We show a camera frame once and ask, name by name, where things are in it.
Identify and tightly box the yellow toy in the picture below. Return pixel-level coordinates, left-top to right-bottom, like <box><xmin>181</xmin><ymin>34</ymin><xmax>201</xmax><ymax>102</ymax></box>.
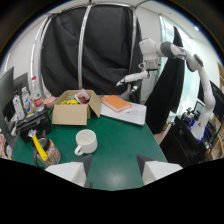
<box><xmin>60</xmin><ymin>98</ymin><xmax>80</xmax><ymax>106</ymax></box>

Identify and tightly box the black case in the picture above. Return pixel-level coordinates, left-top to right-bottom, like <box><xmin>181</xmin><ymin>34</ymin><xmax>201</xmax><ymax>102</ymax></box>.
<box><xmin>15</xmin><ymin>108</ymin><xmax>53</xmax><ymax>144</ymax></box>

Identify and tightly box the open cardboard box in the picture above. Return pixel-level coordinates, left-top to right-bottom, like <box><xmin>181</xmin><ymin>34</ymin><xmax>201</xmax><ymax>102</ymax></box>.
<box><xmin>51</xmin><ymin>89</ymin><xmax>102</xmax><ymax>127</ymax></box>

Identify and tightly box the black computer monitor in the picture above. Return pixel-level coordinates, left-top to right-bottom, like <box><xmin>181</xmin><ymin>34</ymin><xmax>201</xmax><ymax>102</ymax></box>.
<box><xmin>0</xmin><ymin>66</ymin><xmax>17</xmax><ymax>144</ymax></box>

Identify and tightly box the black equipment cart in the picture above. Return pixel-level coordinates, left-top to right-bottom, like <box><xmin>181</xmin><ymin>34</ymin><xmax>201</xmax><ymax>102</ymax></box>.
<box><xmin>159</xmin><ymin>114</ymin><xmax>214</xmax><ymax>168</ymax></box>

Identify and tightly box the orange book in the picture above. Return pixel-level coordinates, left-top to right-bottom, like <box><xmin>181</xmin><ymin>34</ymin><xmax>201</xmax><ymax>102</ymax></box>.
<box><xmin>100</xmin><ymin>94</ymin><xmax>133</xmax><ymax>114</ymax></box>

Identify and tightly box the black draped cloth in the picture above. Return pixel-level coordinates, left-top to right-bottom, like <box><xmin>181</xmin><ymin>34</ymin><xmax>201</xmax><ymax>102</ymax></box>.
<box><xmin>144</xmin><ymin>25</ymin><xmax>186</xmax><ymax>136</ymax></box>

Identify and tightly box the white plastic bottle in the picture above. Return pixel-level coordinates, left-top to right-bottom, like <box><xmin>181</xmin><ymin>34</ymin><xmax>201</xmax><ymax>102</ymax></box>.
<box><xmin>12</xmin><ymin>94</ymin><xmax>26</xmax><ymax>121</ymax></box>

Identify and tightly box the pink packet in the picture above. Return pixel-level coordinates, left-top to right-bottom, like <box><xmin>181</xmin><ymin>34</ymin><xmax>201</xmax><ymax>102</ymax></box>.
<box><xmin>74</xmin><ymin>88</ymin><xmax>91</xmax><ymax>105</ymax></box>

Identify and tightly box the yellow label plastic bottle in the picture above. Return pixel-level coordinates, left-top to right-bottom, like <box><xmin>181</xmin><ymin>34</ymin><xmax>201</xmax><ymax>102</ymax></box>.
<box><xmin>20</xmin><ymin>86</ymin><xmax>35</xmax><ymax>118</ymax></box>

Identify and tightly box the pink bowl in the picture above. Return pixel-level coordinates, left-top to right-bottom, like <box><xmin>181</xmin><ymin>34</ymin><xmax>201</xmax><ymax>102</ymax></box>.
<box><xmin>42</xmin><ymin>96</ymin><xmax>57</xmax><ymax>110</ymax></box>

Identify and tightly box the black curtain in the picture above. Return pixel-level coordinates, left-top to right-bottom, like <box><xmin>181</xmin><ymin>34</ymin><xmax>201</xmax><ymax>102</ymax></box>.
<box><xmin>40</xmin><ymin>4</ymin><xmax>144</xmax><ymax>104</ymax></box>

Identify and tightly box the colourful patterned pot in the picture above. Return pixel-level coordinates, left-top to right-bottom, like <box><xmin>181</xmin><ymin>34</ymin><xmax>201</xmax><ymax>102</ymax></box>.
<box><xmin>31</xmin><ymin>135</ymin><xmax>62</xmax><ymax>169</ymax></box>

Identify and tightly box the white laptop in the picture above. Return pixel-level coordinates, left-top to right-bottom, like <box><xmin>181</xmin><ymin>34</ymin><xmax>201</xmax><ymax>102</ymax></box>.
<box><xmin>99</xmin><ymin>101</ymin><xmax>148</xmax><ymax>127</ymax></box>

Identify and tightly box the yellow handled knife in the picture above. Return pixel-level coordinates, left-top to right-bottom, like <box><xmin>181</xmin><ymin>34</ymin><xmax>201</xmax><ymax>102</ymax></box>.
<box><xmin>27</xmin><ymin>129</ymin><xmax>49</xmax><ymax>163</ymax></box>

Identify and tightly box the red label water bottle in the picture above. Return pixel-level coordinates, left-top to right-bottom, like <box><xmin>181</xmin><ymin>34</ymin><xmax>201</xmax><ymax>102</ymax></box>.
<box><xmin>30</xmin><ymin>75</ymin><xmax>45</xmax><ymax>113</ymax></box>

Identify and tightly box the metal frame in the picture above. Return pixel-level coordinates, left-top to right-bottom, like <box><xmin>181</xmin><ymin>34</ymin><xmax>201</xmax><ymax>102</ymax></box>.
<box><xmin>29</xmin><ymin>1</ymin><xmax>139</xmax><ymax>98</ymax></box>

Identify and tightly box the white ceramic mug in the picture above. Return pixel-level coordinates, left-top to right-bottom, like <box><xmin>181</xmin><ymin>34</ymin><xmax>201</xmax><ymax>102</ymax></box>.
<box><xmin>73</xmin><ymin>128</ymin><xmax>99</xmax><ymax>157</ymax></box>

